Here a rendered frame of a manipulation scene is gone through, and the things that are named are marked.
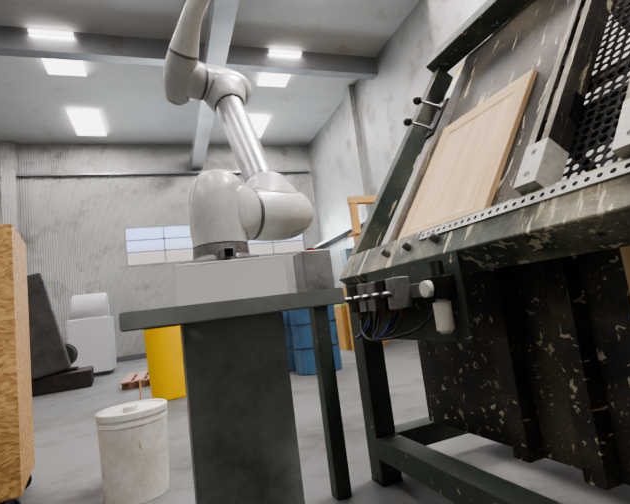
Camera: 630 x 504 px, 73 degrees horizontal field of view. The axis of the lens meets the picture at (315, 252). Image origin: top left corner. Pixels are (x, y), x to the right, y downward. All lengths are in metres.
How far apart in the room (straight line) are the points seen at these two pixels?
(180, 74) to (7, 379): 1.47
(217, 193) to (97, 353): 7.45
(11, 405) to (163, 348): 2.37
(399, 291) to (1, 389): 1.73
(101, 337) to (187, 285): 7.44
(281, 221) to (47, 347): 5.95
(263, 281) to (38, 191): 11.35
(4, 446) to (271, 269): 1.55
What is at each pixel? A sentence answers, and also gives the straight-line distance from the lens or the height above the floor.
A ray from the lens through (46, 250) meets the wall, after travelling 11.94.
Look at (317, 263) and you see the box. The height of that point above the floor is 0.88.
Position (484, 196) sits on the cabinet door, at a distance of 1.29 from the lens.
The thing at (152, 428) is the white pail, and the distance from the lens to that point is 2.10.
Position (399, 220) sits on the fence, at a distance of 1.64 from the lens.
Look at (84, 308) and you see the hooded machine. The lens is 8.62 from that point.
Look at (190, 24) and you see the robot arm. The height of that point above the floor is 1.66.
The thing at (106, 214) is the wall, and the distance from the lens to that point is 11.89.
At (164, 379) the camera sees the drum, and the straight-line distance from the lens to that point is 4.54.
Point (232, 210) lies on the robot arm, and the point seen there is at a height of 1.00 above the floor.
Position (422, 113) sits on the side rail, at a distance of 2.21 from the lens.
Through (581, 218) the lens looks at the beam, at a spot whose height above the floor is 0.81.
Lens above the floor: 0.71
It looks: 7 degrees up
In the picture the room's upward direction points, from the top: 7 degrees counter-clockwise
